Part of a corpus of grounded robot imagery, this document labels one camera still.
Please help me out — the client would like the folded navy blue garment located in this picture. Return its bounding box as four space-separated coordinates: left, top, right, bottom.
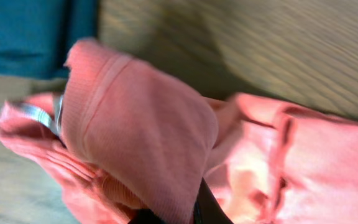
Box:
0 0 99 80

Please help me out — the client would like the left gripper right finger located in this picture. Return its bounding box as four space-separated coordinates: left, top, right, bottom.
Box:
193 179 232 224

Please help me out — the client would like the red printed t-shirt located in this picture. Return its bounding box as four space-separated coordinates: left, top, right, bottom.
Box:
0 39 358 223

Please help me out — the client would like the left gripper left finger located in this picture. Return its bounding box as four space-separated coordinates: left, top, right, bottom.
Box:
128 209 165 224

